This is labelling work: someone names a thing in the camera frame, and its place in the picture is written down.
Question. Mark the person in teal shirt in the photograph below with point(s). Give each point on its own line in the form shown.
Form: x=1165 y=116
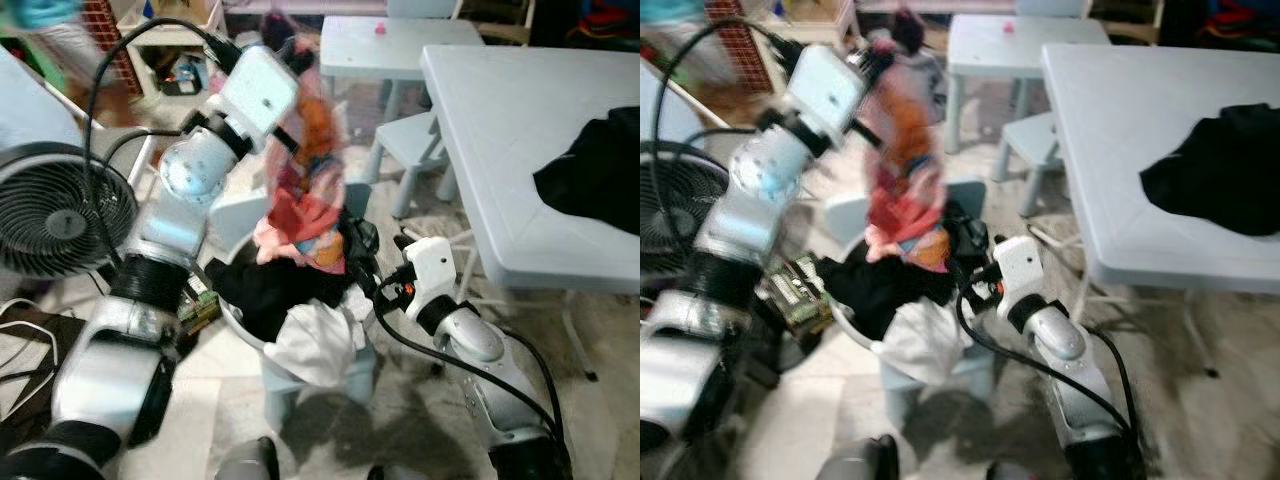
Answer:
x=670 y=10
x=45 y=15

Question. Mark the white wooden step stool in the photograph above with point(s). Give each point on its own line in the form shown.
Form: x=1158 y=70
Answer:
x=1125 y=25
x=500 y=30

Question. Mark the large pale blue plastic table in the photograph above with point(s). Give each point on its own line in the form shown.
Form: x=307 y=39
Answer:
x=1110 y=150
x=500 y=150

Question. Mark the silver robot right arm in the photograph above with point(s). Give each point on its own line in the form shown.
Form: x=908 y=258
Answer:
x=1055 y=335
x=470 y=335

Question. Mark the black garment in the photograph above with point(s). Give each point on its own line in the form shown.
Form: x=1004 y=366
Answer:
x=1215 y=175
x=595 y=175
x=880 y=290
x=260 y=295

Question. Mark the green printed box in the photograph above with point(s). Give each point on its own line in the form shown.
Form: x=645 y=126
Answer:
x=800 y=295
x=200 y=308

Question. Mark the red mesh rack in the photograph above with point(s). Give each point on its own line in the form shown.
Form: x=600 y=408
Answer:
x=105 y=45
x=740 y=45

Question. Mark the pink patterned garment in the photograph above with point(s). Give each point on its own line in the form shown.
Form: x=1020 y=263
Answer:
x=310 y=150
x=905 y=160

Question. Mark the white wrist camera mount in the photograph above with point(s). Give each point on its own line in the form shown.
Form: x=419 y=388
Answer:
x=255 y=92
x=830 y=92
x=435 y=270
x=1022 y=270

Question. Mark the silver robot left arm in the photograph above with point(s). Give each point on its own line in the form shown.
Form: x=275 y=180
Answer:
x=760 y=170
x=185 y=170

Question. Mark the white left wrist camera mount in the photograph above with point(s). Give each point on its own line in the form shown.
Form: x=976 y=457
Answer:
x=255 y=92
x=830 y=92

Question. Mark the white garment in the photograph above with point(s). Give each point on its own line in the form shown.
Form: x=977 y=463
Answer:
x=925 y=345
x=320 y=345

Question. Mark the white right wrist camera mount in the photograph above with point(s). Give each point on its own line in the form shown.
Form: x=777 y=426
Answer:
x=435 y=270
x=1022 y=270

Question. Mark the black standing fan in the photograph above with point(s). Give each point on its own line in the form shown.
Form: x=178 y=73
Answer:
x=50 y=215
x=690 y=200

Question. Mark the pale blue plastic stool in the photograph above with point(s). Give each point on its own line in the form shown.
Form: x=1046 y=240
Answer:
x=898 y=405
x=362 y=375

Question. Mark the red and blue bag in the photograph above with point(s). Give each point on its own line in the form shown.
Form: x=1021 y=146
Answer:
x=610 y=18
x=1240 y=18

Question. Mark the white cubby shelf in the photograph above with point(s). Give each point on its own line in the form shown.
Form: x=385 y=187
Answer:
x=160 y=40
x=820 y=15

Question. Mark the small pale blue plastic table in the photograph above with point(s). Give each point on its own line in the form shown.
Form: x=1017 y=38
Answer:
x=400 y=45
x=1030 y=45

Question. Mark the dark brown side table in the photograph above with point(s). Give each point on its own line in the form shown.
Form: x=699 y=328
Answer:
x=30 y=385

